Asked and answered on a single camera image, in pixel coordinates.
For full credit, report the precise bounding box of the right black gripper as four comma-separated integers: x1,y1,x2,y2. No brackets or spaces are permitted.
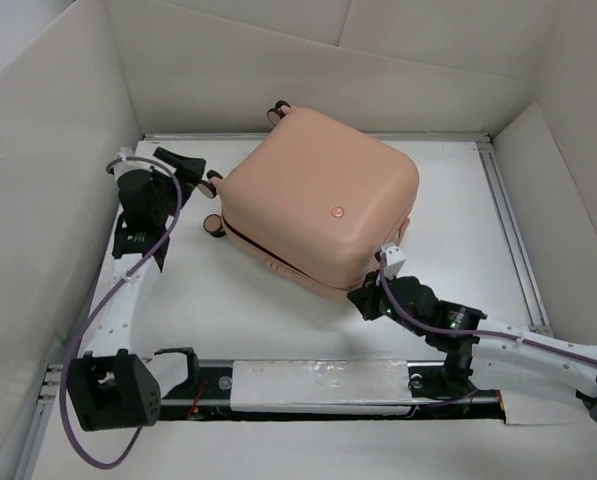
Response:
345,268,426,337

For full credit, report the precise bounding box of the pink hard-shell suitcase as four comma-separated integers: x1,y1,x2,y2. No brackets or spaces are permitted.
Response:
199,100,420,298

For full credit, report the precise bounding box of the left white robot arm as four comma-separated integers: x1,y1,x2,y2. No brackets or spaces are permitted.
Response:
66,148,206,431

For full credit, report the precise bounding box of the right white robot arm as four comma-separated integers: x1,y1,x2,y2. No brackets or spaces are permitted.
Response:
347,271,597,423

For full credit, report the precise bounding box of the white foam cover block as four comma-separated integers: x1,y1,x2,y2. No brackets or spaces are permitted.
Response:
230,359,413,415

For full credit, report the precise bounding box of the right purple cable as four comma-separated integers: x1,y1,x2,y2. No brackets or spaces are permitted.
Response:
376,254,597,371

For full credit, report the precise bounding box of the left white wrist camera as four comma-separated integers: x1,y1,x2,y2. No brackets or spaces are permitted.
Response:
105,147,140,177

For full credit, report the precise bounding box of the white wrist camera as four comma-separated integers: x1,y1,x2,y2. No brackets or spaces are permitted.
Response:
377,243,406,279
105,147,140,177

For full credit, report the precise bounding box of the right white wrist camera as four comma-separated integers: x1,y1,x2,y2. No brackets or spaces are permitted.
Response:
377,243,406,279

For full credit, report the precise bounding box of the aluminium frame rail right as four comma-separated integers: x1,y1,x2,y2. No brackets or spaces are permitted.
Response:
476,134,553,336

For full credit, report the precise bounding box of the aluminium frame rail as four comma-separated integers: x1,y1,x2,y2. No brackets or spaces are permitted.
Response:
476,134,553,336
14,364,63,480

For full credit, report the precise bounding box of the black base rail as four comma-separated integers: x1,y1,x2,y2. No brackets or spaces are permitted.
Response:
149,355,506,422

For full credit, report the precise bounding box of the aluminium frame rail left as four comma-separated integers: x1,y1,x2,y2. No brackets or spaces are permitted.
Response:
14,364,63,480

